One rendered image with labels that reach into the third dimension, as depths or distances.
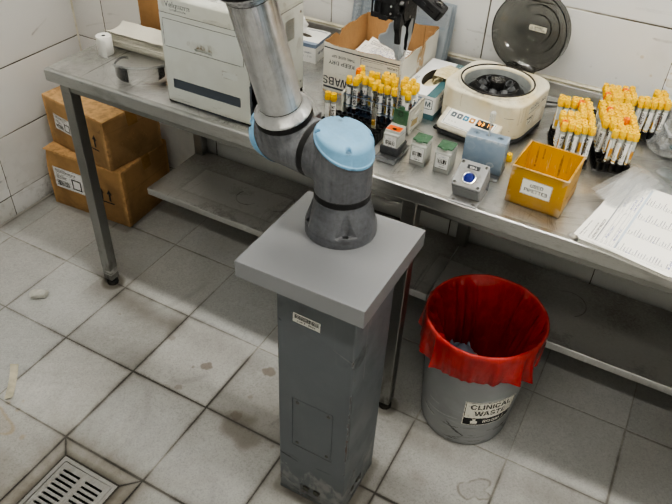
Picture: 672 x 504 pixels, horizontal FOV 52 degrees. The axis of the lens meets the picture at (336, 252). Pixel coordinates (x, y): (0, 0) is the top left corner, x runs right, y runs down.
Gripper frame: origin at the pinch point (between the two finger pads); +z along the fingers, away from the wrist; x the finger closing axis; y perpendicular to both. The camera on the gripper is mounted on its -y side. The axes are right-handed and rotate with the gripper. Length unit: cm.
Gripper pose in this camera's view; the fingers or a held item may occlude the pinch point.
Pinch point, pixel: (402, 54)
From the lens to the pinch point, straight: 164.5
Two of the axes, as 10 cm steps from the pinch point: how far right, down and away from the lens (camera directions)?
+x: -4.8, 5.5, -6.9
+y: -8.8, -3.3, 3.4
